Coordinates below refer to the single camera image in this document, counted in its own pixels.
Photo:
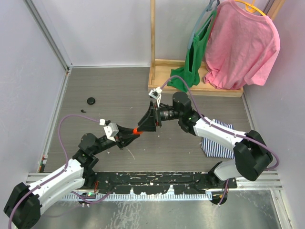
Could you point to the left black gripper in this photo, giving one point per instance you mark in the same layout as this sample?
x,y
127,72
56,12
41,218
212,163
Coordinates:
x,y
121,138

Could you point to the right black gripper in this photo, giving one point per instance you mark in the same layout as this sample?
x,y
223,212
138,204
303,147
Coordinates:
x,y
152,116

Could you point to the orange earbud charging case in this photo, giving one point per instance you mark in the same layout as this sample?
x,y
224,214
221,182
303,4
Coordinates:
x,y
137,132

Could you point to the blue striped cloth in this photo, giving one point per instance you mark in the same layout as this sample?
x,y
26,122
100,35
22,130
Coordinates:
x,y
215,150

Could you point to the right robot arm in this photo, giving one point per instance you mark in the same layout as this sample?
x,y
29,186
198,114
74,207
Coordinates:
x,y
251,156

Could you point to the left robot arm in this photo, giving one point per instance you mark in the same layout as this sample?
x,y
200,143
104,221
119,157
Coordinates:
x,y
27,203

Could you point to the green tank top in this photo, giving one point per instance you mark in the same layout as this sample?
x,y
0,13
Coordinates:
x,y
188,75

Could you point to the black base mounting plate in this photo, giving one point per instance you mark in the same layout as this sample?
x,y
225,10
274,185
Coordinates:
x,y
152,182

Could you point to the pink t-shirt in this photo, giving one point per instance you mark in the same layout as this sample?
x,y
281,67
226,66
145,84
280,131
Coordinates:
x,y
242,48

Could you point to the yellow hanger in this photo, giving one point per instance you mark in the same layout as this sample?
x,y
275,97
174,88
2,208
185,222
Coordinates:
x,y
250,7

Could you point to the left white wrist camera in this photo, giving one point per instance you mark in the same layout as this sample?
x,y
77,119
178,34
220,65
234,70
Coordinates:
x,y
110,128

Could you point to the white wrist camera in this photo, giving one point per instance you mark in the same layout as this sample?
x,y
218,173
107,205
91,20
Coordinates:
x,y
110,128
156,94

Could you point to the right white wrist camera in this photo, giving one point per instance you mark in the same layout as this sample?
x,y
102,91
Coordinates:
x,y
156,94

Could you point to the white cable duct strip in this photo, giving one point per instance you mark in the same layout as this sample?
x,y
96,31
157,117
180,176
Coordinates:
x,y
169,196

